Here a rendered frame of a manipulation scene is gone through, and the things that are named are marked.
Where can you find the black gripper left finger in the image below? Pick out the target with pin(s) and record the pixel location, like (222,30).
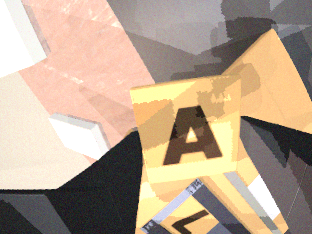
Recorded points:
(103,199)

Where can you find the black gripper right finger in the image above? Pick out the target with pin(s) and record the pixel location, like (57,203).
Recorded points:
(283,157)

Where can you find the tan letter tile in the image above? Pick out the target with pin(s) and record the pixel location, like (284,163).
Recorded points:
(189,218)
(188,128)

